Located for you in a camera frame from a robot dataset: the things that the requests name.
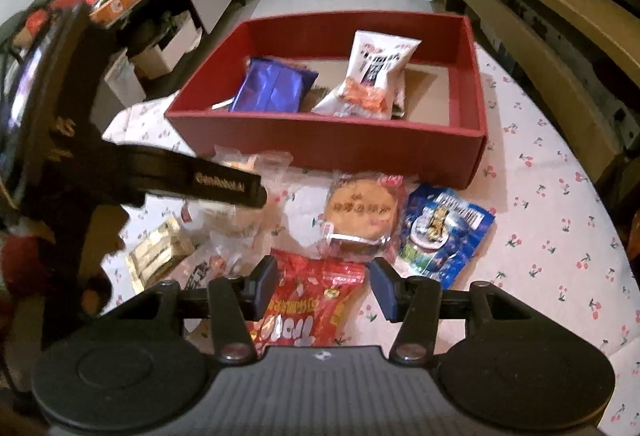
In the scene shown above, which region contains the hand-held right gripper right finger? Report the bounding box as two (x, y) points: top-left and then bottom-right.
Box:
(369, 257), (543, 365)

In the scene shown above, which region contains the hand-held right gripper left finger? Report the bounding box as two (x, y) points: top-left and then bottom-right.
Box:
(107, 256), (279, 364)

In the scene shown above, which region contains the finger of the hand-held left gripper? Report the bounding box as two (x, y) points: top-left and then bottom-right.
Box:
(116, 143), (269, 210)

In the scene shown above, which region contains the bun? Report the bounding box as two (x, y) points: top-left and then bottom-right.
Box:
(180, 146), (294, 267)

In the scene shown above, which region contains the red snack packet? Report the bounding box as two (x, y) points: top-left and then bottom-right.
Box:
(244, 250), (367, 348)

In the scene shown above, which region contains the blue snack packet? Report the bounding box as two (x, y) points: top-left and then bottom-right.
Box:
(396, 183), (497, 290)

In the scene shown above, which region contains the round pastry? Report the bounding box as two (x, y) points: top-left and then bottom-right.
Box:
(321, 170), (407, 258)

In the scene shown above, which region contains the red cardboard box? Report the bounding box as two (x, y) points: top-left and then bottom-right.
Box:
(164, 11), (489, 190)

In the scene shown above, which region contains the purple foil packet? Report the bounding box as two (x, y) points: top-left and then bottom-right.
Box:
(226, 57), (321, 113)

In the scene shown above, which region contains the white and orange snack packet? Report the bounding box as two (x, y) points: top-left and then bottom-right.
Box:
(310, 30), (423, 120)

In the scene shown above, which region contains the gold snack packet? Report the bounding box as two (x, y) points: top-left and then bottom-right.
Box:
(126, 215), (197, 293)

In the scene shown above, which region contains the open cardboard box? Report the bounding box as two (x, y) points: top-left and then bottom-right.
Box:
(129, 10), (202, 78)

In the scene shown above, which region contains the flat orange box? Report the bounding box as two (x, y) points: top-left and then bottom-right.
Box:
(91, 0), (142, 26)

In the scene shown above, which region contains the white cherry print tablecloth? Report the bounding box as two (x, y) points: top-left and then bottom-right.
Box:
(100, 39), (640, 436)

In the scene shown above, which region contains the wooden television cabinet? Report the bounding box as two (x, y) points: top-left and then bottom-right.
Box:
(399, 0), (640, 199)

